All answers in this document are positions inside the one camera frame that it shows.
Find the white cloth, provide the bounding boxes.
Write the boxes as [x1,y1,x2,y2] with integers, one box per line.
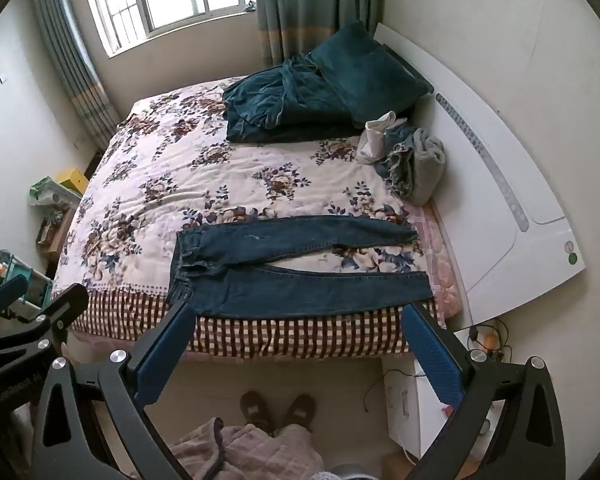
[356,111,397,165]

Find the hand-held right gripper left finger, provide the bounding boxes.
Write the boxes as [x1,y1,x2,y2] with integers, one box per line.
[30,302,197,480]

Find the black cable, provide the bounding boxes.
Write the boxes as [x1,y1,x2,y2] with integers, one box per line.
[364,369,423,412]

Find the teal storage cart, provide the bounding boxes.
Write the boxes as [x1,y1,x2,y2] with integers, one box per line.
[0,247,55,322]

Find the teal velvet blanket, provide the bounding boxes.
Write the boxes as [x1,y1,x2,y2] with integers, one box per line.
[222,52,366,143]

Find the grey folded garment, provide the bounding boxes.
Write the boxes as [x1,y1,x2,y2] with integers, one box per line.
[407,128,447,206]

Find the white nightstand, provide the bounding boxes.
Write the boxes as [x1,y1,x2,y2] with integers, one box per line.
[382,327,507,462]

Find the green and white package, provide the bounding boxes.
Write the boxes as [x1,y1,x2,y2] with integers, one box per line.
[28,176,82,209]

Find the floral bed blanket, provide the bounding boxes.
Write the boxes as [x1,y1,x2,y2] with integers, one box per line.
[51,77,441,358]

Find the pink-grey cloth on floor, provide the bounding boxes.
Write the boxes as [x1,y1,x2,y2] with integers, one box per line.
[166,417,333,480]

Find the yellow box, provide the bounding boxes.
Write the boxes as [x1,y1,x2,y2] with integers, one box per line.
[55,167,89,194]

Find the wooden side table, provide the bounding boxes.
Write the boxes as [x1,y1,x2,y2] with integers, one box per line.
[36,207,77,263]

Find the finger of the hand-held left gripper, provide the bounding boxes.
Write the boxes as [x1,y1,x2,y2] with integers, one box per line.
[0,276,30,333]
[0,284,90,361]

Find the pink quilted mattress pad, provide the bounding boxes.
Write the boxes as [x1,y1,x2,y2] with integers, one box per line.
[405,202,463,321]

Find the green striped curtain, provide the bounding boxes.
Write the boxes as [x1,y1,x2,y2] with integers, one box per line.
[30,0,122,153]
[252,0,396,68]

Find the white bed headboard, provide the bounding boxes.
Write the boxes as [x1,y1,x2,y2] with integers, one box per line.
[374,22,586,326]

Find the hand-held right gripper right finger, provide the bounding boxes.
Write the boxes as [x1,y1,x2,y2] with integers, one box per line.
[401,302,567,480]

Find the dark blue denim pants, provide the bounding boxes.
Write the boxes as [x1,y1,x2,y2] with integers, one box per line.
[166,215,433,320]

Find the teal velvet pillow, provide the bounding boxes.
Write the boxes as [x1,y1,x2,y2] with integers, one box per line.
[312,20,435,128]

